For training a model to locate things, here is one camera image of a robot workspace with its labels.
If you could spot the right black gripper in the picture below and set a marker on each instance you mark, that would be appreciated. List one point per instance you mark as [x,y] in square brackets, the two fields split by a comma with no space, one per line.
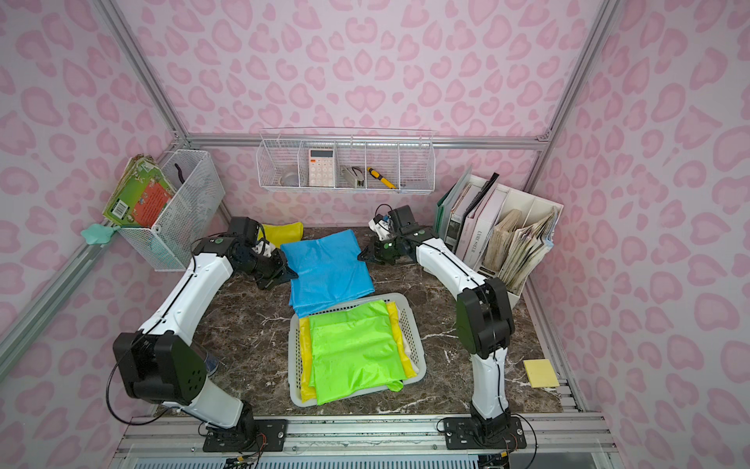
[379,251]

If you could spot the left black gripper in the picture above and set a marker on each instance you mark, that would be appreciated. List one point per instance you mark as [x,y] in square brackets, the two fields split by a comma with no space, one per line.
[275,273]

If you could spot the blue raincoat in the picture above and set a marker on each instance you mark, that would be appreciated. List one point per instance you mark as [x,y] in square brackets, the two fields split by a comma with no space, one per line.
[329,273]

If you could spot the green raincoat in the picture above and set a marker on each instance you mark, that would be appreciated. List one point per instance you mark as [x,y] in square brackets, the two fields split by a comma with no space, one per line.
[354,352]

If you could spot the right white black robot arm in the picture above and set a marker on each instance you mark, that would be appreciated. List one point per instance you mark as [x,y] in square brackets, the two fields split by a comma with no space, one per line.
[484,317]

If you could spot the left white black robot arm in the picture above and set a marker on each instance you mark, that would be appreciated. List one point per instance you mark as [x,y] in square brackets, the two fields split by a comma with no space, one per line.
[157,363]

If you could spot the lime yellow folded raincoat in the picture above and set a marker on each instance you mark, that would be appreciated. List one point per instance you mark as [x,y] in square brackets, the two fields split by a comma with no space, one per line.
[283,234]

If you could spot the green file folder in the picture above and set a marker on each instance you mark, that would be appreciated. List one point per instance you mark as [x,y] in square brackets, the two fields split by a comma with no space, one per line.
[446,203]

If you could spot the yellow black utility knife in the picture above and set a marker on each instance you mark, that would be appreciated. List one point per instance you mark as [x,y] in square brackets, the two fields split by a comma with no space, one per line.
[381,178]

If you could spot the grey stapler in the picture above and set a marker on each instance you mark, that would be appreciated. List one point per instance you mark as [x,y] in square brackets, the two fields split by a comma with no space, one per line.
[353,176]

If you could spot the white desktop file organizer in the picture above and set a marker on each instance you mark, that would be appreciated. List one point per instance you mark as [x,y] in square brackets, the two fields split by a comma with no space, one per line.
[483,203]

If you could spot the blue lidded jar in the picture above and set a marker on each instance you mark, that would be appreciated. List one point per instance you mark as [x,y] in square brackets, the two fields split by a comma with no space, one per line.
[211,364]

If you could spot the pink white calculator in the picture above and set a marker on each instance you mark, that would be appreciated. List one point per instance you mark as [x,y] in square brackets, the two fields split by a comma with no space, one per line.
[321,168]

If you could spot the stack of beige papers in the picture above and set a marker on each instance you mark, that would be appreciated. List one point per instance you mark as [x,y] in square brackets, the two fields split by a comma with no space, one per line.
[513,252]

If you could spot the green red booklet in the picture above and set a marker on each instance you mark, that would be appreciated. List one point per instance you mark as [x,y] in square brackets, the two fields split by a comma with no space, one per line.
[141,195]

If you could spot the yellow sticky note pad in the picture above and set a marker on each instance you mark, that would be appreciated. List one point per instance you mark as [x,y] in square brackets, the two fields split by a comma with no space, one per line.
[541,374]

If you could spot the white mesh wall basket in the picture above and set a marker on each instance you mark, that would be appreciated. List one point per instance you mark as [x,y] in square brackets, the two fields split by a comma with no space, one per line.
[166,245]

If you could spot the white wire wall shelf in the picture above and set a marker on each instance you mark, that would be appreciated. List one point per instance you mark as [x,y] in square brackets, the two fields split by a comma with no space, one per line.
[407,159]

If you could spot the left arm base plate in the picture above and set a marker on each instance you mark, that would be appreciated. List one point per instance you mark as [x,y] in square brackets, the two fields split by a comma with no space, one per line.
[264,435]

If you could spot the mint green wall hook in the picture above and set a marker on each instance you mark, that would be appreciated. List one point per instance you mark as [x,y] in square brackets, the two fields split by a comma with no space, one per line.
[98,234]

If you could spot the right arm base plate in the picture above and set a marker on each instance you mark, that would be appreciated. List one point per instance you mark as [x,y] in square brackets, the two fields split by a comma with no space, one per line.
[504,433]

